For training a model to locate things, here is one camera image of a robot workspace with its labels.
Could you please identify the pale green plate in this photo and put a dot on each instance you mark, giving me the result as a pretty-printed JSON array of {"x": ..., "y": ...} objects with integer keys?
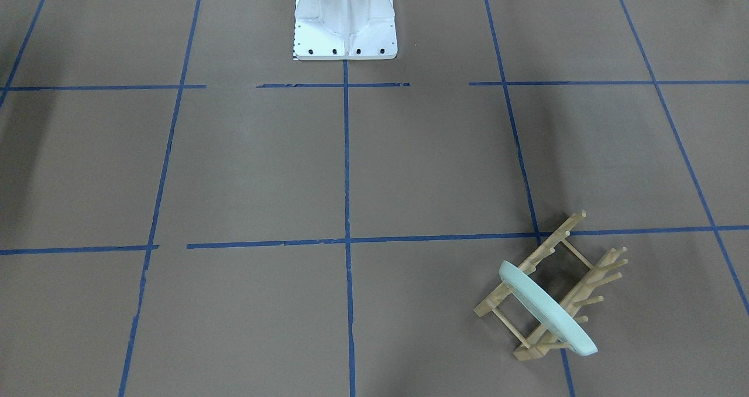
[{"x": 546, "y": 310}]

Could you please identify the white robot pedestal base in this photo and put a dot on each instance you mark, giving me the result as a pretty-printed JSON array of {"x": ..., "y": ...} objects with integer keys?
[{"x": 344, "y": 29}]

